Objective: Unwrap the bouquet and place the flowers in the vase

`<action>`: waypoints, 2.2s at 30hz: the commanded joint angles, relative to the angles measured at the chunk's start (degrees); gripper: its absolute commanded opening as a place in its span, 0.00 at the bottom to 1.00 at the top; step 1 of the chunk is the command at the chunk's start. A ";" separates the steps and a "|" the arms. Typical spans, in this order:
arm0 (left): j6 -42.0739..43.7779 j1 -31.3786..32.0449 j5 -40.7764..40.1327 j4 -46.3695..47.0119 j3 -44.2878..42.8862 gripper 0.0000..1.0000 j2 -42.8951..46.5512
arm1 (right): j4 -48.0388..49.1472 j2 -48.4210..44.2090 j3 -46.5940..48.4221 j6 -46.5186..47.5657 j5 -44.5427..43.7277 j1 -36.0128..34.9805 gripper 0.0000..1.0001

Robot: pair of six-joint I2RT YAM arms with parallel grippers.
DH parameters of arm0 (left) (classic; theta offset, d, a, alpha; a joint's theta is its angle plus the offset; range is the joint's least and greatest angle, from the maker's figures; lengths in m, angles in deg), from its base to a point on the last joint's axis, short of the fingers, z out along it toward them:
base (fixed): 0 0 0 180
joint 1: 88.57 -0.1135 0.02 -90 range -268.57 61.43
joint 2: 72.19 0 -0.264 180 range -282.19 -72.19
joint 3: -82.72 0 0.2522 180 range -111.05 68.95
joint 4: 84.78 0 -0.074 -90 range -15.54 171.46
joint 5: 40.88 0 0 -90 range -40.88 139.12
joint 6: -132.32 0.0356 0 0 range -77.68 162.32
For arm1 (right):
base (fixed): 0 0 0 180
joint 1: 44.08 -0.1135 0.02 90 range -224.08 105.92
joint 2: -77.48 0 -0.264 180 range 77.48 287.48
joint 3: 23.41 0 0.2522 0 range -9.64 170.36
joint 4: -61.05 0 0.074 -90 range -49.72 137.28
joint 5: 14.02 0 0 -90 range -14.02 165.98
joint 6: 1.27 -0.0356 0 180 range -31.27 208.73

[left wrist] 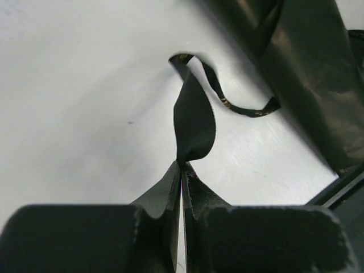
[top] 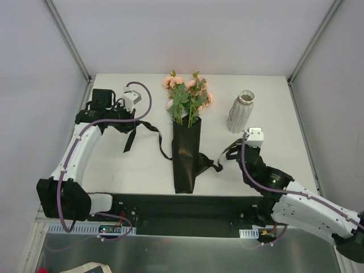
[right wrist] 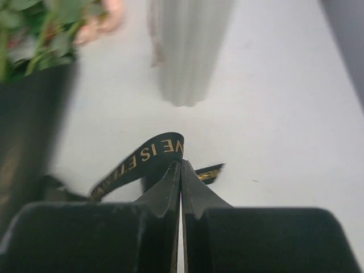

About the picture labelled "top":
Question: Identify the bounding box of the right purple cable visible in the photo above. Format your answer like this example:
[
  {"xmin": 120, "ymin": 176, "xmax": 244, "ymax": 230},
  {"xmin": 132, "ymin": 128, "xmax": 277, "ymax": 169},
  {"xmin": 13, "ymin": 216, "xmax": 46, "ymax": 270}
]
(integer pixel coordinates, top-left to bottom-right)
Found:
[{"xmin": 240, "ymin": 130, "xmax": 364, "ymax": 251}]

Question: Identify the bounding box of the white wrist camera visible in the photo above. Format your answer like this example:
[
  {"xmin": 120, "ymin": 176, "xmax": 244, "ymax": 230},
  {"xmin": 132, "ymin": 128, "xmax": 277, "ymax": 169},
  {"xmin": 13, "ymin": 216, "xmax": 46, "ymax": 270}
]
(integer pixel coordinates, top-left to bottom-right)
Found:
[
  {"xmin": 122, "ymin": 90, "xmax": 142, "ymax": 112},
  {"xmin": 245, "ymin": 127, "xmax": 264, "ymax": 148}
]

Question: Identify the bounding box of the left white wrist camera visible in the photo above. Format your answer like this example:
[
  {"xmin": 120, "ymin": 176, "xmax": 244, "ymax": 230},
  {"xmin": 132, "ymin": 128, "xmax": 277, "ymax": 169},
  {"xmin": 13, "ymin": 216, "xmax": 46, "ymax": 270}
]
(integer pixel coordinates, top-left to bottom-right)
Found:
[{"xmin": 122, "ymin": 90, "xmax": 142, "ymax": 112}]

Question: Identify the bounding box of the aluminium frame post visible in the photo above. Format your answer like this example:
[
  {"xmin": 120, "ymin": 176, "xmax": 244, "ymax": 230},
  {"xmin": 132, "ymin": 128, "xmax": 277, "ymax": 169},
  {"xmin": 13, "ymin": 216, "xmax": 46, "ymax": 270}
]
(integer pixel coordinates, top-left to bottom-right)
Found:
[
  {"xmin": 287, "ymin": 0, "xmax": 345, "ymax": 86},
  {"xmin": 42, "ymin": 0, "xmax": 92, "ymax": 83}
]

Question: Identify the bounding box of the left aluminium frame post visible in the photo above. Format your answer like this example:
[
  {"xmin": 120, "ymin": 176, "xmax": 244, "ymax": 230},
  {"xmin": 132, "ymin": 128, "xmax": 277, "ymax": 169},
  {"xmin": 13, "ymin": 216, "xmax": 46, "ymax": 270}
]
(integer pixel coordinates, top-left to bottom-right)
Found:
[{"xmin": 42, "ymin": 0, "xmax": 92, "ymax": 83}]

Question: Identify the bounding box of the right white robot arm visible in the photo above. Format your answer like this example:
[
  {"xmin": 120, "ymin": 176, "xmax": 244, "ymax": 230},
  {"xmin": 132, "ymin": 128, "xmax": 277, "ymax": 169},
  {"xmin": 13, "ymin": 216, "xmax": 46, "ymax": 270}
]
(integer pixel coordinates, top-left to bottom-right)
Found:
[{"xmin": 237, "ymin": 143, "xmax": 363, "ymax": 263}]

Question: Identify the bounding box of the purple cable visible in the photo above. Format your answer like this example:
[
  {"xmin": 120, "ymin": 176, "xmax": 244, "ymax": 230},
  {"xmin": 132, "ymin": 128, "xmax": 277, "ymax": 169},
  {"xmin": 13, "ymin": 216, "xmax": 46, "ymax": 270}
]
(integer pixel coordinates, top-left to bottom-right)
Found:
[
  {"xmin": 45, "ymin": 81, "xmax": 153, "ymax": 251},
  {"xmin": 240, "ymin": 130, "xmax": 364, "ymax": 251}
]

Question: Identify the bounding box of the white ribbed ceramic vase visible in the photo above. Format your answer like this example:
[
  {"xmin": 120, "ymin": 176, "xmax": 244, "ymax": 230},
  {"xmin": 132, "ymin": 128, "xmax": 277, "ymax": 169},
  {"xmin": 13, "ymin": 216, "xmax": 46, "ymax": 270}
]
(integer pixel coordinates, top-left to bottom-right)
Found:
[{"xmin": 227, "ymin": 90, "xmax": 255, "ymax": 134}]

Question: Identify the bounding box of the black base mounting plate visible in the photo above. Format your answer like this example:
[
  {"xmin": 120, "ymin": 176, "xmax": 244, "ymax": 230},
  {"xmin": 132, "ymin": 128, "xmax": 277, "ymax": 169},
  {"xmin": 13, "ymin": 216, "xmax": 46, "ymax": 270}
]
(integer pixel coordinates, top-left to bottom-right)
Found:
[{"xmin": 85, "ymin": 192, "xmax": 285, "ymax": 237}]

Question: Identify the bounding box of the right aluminium frame post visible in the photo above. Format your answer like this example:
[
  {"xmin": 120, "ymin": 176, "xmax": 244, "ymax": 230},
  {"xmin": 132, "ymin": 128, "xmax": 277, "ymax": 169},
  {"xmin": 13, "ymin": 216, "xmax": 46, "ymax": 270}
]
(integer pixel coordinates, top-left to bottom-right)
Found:
[{"xmin": 287, "ymin": 0, "xmax": 345, "ymax": 86}]

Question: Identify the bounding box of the right white cable duct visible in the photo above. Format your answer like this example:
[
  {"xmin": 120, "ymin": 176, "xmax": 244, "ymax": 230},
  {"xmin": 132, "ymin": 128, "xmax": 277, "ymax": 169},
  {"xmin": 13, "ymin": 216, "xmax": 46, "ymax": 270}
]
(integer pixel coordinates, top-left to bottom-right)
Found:
[{"xmin": 238, "ymin": 225, "xmax": 288, "ymax": 241}]

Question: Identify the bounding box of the black wrapping paper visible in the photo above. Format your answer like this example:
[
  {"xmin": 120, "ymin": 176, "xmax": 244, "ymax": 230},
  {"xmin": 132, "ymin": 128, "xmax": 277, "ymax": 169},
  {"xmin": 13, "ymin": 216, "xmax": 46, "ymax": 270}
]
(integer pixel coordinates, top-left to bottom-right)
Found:
[{"xmin": 172, "ymin": 116, "xmax": 214, "ymax": 193}]

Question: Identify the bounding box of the white cable duct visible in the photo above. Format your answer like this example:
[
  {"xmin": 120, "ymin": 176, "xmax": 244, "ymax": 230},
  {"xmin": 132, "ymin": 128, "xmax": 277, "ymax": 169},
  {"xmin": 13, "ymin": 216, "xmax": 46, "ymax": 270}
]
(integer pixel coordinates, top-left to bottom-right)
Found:
[
  {"xmin": 238, "ymin": 225, "xmax": 288, "ymax": 241},
  {"xmin": 47, "ymin": 224, "xmax": 137, "ymax": 236}
]

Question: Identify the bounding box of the black gold-lettered ribbon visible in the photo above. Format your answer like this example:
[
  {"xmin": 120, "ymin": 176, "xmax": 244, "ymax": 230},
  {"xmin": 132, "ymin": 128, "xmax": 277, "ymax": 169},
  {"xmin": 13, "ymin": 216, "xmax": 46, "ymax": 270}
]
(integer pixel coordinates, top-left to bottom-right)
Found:
[{"xmin": 122, "ymin": 119, "xmax": 248, "ymax": 174}]

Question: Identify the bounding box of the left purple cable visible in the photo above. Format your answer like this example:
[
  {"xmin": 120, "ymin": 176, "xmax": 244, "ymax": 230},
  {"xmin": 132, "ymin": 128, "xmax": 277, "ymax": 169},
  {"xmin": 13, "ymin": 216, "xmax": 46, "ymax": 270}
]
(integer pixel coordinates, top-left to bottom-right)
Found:
[{"xmin": 45, "ymin": 81, "xmax": 153, "ymax": 251}]

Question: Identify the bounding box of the pink rose stem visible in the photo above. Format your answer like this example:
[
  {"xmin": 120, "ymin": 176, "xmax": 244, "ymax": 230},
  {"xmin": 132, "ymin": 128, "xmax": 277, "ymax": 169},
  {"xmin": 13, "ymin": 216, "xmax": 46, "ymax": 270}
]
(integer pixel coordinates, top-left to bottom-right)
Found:
[
  {"xmin": 187, "ymin": 71, "xmax": 208, "ymax": 128},
  {"xmin": 167, "ymin": 81, "xmax": 190, "ymax": 125},
  {"xmin": 163, "ymin": 70, "xmax": 185, "ymax": 124},
  {"xmin": 189, "ymin": 91, "xmax": 214, "ymax": 126}
]

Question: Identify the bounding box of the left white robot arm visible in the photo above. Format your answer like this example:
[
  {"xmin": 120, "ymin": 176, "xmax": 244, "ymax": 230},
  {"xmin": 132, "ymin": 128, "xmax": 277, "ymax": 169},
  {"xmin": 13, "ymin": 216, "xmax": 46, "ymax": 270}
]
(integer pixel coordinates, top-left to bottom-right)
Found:
[{"xmin": 36, "ymin": 89, "xmax": 142, "ymax": 221}]

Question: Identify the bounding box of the left white cable duct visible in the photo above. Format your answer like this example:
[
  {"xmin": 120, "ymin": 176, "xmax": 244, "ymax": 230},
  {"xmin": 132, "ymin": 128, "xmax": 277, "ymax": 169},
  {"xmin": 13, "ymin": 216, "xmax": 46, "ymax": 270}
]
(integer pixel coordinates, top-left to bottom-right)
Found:
[{"xmin": 47, "ymin": 224, "xmax": 137, "ymax": 236}]

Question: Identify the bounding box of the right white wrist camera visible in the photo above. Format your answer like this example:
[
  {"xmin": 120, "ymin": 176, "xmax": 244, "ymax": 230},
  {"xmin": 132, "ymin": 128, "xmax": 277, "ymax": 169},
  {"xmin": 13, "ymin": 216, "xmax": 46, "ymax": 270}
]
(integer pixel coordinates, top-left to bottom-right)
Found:
[{"xmin": 245, "ymin": 127, "xmax": 264, "ymax": 148}]

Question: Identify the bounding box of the red cloth item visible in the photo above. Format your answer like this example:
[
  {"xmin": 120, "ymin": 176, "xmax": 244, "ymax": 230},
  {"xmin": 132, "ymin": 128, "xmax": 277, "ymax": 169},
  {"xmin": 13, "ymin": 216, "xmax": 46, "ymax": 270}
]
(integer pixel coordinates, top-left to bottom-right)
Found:
[{"xmin": 36, "ymin": 267, "xmax": 49, "ymax": 273}]

